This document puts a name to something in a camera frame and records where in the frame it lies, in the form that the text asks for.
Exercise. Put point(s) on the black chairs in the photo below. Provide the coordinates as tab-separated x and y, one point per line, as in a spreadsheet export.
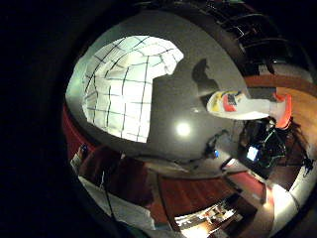
254	36

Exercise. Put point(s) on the white checkered cloth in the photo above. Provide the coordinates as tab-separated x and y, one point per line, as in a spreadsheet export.
128	89

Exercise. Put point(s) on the dark brown chair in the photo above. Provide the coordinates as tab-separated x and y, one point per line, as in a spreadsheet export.
115	175

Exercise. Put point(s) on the black camera with blue light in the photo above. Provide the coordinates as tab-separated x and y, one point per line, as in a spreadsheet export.
211	148

